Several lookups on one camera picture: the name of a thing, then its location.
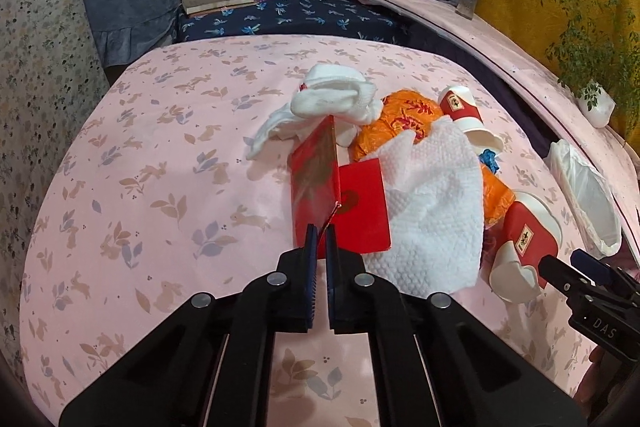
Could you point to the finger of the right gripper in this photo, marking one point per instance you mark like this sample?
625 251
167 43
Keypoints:
592 268
563 278

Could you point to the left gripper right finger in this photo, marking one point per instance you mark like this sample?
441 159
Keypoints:
358 301

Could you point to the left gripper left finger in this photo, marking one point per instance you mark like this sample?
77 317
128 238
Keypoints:
283 299

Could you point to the crushed red white paper cup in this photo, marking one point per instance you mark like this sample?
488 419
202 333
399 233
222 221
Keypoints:
529 232

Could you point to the red card box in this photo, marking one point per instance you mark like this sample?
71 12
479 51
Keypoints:
349 197

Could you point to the white embossed paper towel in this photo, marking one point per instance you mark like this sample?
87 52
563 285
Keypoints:
434 198

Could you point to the pale pink dotted cloth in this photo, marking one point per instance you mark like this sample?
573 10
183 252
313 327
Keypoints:
535 84

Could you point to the pink rabbit print tablecloth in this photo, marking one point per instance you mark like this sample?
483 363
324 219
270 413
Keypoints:
156 199

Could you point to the orange snack wrapper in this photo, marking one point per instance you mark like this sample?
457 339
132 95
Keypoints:
409 110

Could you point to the crumpled white tissue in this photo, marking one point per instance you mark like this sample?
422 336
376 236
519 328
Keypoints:
327 90

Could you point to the white pot green plant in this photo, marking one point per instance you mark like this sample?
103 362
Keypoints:
597 54

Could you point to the navy dragonfly print cloth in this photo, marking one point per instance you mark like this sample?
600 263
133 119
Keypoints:
343 18

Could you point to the speckled floral cloth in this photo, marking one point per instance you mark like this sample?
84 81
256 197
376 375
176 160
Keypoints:
51 80

